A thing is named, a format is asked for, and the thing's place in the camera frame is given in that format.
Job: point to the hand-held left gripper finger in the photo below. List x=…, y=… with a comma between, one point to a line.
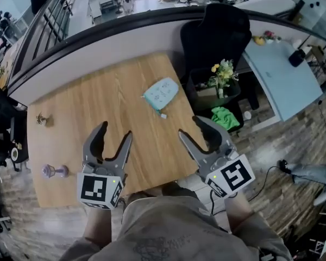
x=88, y=151
x=122, y=156

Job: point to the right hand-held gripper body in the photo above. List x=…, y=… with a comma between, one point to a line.
x=233, y=175

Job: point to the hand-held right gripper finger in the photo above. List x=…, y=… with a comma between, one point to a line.
x=197, y=154
x=217, y=137

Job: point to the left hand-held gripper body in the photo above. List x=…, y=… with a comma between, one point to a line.
x=93, y=189

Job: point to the light blue pouch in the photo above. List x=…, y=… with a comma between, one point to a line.
x=161, y=92

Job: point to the person's right forearm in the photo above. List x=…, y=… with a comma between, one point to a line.
x=237, y=211

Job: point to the person's left forearm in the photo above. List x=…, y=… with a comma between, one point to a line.
x=97, y=222

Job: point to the green cloth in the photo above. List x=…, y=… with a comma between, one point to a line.
x=224, y=118

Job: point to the purple dumbbell toy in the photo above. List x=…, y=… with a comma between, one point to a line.
x=61, y=171

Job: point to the white cup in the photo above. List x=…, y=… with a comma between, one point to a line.
x=247, y=115

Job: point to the small potted plant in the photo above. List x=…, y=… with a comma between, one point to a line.
x=42, y=119

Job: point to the yellow and white flower bouquet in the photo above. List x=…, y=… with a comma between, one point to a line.
x=222, y=73

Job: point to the white plate with green food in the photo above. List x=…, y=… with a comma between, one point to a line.
x=14, y=154

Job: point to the person's beige shirt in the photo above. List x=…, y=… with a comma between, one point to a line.
x=165, y=227

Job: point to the light blue table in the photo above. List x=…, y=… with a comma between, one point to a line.
x=282, y=83

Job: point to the black mesh office chair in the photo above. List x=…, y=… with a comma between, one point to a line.
x=0, y=110

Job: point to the wooden table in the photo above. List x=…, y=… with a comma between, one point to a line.
x=97, y=53

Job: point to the yellow fruit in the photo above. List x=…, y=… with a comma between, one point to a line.
x=259, y=40

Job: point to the black high-back office chair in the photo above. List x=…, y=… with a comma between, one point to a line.
x=214, y=31

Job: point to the black speaker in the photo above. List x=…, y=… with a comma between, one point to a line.
x=297, y=58

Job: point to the small pink flower pot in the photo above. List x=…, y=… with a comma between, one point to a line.
x=270, y=35

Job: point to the metal railing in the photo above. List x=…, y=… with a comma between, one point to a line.
x=51, y=18

